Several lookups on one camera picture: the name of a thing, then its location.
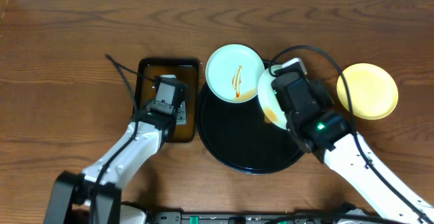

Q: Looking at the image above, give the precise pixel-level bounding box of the pale green plate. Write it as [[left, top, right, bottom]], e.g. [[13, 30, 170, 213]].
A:
[[257, 68, 287, 130]]

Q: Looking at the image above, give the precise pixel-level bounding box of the yellow plate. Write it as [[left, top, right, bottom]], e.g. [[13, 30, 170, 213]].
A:
[[336, 63, 399, 119]]

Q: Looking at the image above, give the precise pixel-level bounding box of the light blue plate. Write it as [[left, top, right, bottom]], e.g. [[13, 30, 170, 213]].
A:
[[205, 44, 264, 103]]

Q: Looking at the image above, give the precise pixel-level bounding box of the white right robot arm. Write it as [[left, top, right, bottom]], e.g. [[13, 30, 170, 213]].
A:
[[268, 69, 433, 223]]

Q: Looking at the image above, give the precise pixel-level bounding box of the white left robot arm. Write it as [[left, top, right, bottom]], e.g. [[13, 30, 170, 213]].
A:
[[43, 83, 186, 223]]

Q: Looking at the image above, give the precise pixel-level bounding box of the rectangular black tray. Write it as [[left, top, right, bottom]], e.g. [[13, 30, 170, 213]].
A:
[[135, 57, 199, 143]]

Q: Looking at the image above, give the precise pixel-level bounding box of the round black tray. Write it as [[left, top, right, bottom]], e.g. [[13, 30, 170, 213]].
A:
[[195, 81, 303, 174]]

